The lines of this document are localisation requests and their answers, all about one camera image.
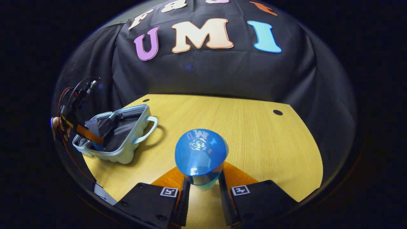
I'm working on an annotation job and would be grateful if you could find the blue capped green bottle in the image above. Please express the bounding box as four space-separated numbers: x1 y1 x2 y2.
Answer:
175 128 229 191

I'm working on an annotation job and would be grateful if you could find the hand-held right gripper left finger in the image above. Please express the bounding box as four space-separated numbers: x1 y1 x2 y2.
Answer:
113 166 192 228

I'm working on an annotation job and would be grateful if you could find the red cable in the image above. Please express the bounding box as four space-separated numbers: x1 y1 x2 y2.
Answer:
57 87 96 184

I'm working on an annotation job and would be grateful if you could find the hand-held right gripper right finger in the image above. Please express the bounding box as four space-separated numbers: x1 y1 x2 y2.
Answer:
218 161 300 227

